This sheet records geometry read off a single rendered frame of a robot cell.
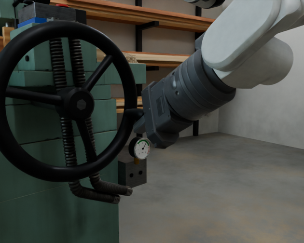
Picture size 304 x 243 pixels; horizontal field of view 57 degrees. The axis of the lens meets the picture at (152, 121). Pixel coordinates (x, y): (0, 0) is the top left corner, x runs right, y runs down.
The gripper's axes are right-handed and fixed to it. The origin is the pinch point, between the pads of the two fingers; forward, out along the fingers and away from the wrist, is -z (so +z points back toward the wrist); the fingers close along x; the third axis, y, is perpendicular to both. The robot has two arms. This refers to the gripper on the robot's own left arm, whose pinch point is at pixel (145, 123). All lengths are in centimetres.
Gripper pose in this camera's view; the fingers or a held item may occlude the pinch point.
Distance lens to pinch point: 53.1
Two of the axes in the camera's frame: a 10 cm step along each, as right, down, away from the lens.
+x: -1.3, -9.0, 4.2
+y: -8.0, -1.6, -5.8
